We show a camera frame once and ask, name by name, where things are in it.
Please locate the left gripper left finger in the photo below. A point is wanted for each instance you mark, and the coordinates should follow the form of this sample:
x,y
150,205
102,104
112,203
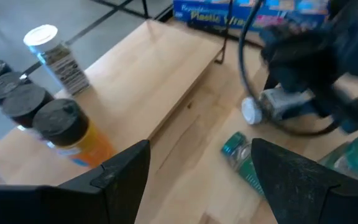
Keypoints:
x,y
73,202

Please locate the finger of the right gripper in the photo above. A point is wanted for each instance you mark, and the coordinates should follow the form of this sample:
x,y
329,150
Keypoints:
x,y
353,116
278,84

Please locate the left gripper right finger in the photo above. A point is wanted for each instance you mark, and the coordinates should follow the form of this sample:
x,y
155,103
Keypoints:
x,y
315,202

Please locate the white-cap spice jar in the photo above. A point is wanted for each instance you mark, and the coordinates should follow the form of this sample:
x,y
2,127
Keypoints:
x,y
278,102
64,65

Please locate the black-cap yellow spice jar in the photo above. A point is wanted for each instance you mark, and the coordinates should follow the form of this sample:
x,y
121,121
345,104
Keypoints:
x,y
61,121

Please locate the black-cap purple-label spice jar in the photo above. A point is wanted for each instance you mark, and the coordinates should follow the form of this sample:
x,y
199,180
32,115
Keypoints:
x,y
26,102

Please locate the blue plastic wrap box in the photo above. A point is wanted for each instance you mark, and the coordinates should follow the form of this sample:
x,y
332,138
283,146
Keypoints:
x,y
213,15

